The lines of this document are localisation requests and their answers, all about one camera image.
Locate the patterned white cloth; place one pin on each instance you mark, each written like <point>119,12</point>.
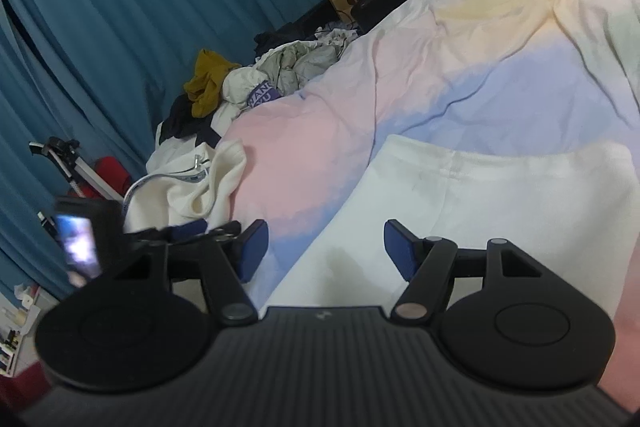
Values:
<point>337,38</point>

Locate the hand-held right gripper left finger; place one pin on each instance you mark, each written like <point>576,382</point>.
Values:
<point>251,251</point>

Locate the dark navy garment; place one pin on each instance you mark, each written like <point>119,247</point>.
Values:
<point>185,122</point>

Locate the white shelf with small bottles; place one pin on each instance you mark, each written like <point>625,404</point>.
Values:
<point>15,327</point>

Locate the white pants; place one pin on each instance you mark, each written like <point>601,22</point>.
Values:
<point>500,207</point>

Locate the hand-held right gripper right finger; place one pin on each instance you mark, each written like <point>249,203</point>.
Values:
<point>400,253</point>

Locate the grey garment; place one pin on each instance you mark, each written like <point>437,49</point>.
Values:
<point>300,64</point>

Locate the pastel duvet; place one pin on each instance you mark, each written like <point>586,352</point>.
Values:
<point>450,57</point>

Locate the cream white hoodie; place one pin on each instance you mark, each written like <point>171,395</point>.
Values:
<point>200,197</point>

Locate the red bag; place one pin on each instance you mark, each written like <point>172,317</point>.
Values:
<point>112,174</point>

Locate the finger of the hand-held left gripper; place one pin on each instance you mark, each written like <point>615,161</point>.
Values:
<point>188,229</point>

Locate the black garment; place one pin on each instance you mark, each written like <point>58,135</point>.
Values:
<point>285,34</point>

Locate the mustard yellow garment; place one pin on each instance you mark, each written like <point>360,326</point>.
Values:
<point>207,82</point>

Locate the blue curtain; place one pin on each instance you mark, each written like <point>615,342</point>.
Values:
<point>125,7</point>

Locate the black and white tripod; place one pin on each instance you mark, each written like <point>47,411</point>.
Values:
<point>75,169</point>

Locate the white garment with purple print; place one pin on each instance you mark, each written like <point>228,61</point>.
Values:
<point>245,89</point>

